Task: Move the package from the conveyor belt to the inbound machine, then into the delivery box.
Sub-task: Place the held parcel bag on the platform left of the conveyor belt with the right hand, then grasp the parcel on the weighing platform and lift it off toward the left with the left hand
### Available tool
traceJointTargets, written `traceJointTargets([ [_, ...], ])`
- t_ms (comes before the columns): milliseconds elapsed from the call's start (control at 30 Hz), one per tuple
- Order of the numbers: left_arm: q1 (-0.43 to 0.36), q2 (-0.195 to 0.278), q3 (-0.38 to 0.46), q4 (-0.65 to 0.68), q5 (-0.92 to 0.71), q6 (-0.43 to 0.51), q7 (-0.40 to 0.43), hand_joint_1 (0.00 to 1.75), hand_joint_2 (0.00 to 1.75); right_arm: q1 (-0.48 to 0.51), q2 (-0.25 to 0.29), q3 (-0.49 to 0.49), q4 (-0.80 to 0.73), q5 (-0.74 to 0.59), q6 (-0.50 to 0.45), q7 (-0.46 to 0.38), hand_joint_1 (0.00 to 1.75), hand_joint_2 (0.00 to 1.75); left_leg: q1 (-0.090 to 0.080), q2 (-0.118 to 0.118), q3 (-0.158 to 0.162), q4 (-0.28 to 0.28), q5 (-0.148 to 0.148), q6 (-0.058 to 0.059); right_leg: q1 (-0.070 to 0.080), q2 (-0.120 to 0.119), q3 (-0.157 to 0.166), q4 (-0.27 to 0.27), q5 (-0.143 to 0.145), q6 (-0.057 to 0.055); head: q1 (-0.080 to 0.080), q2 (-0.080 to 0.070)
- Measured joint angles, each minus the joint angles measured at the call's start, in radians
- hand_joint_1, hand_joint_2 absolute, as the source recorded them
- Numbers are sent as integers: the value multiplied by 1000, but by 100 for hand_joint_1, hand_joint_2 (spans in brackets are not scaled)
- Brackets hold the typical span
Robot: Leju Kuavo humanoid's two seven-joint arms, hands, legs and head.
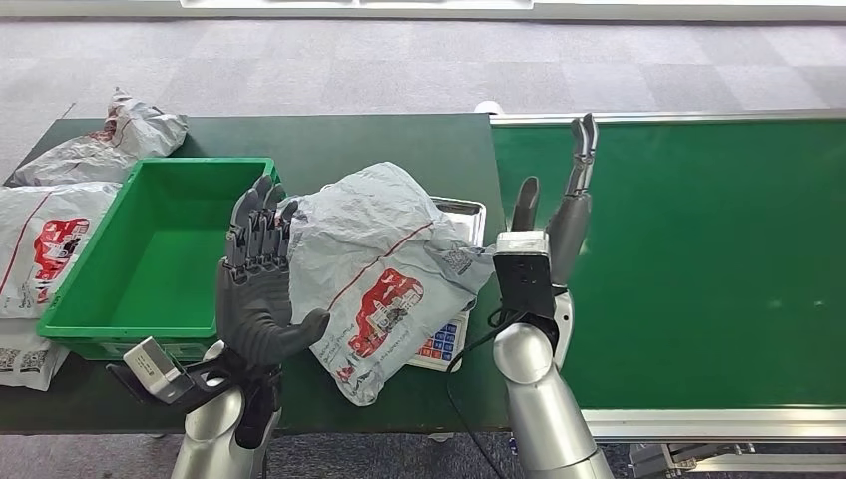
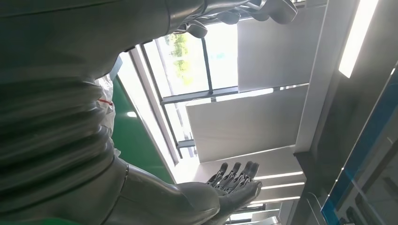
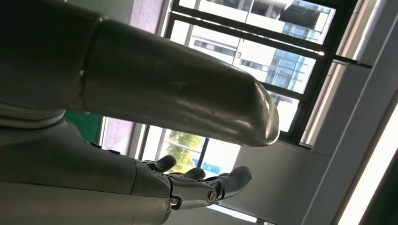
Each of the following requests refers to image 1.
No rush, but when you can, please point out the grey package with red print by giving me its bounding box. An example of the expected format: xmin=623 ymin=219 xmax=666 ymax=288
xmin=287 ymin=162 xmax=496 ymax=408

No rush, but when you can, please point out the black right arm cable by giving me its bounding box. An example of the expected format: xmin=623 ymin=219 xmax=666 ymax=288
xmin=445 ymin=306 xmax=530 ymax=479

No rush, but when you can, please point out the dark green table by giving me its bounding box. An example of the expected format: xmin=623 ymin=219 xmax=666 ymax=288
xmin=0 ymin=113 xmax=510 ymax=438

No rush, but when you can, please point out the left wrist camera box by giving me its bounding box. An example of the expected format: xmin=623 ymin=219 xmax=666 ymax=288
xmin=122 ymin=336 xmax=183 ymax=398

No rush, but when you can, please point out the white package with QR codes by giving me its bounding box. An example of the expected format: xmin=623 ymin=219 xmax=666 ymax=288
xmin=0 ymin=316 xmax=71 ymax=392

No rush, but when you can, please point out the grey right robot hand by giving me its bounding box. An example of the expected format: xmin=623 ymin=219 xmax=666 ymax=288
xmin=510 ymin=112 xmax=600 ymax=288

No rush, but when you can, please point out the white electronic scale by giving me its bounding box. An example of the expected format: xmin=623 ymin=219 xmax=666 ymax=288
xmin=404 ymin=306 xmax=472 ymax=373

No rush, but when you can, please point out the silver conveyor frame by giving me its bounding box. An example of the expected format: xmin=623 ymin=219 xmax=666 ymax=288
xmin=489 ymin=109 xmax=846 ymax=474

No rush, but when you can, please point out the green plastic bin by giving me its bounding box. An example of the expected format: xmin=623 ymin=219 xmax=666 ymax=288
xmin=37 ymin=157 xmax=282 ymax=361

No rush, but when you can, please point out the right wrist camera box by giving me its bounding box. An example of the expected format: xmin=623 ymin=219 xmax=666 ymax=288
xmin=492 ymin=231 xmax=557 ymax=332

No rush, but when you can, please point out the crumpled grey package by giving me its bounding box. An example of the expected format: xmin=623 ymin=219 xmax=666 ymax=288
xmin=11 ymin=89 xmax=190 ymax=188

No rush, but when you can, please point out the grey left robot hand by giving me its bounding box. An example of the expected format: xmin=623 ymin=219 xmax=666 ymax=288
xmin=215 ymin=174 xmax=332 ymax=369

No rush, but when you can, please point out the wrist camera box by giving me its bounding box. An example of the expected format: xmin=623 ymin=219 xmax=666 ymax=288
xmin=122 ymin=336 xmax=183 ymax=398
xmin=492 ymin=231 xmax=557 ymax=332

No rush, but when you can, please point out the flat grey package red print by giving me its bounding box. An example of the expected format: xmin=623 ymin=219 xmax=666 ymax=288
xmin=0 ymin=182 xmax=124 ymax=320

